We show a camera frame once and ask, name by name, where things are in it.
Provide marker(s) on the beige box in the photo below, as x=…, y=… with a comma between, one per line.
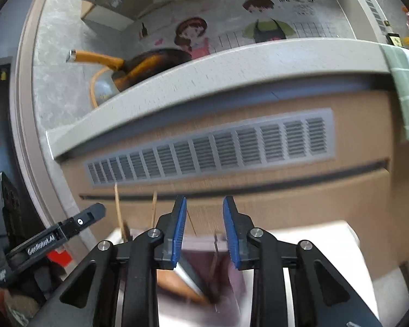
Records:
x=116, y=3

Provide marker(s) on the small red object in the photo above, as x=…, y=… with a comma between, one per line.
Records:
x=60, y=258

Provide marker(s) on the green checked cloth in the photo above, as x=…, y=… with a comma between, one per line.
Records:
x=407, y=95

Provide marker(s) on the small dark bottle yellow label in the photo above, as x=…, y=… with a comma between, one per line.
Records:
x=394, y=39

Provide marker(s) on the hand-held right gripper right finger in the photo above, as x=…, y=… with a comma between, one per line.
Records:
x=231, y=235

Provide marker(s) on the white table cover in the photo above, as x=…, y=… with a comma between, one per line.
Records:
x=310, y=245

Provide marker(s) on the white wall grille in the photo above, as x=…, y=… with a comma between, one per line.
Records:
x=373, y=8

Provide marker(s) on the beige kitchen counter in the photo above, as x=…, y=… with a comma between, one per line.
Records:
x=225, y=75

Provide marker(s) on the pale blue bladed utensil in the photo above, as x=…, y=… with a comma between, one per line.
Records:
x=191, y=276

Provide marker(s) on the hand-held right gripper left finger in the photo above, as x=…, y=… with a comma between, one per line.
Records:
x=177, y=235

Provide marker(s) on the grey vent grille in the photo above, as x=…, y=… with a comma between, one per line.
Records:
x=211, y=148

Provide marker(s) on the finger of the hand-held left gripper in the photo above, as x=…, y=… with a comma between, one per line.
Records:
x=83, y=219

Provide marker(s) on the maroon plastic utensil holder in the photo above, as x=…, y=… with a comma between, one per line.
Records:
x=237, y=286

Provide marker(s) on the wooden cabinet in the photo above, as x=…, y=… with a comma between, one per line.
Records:
x=358, y=190

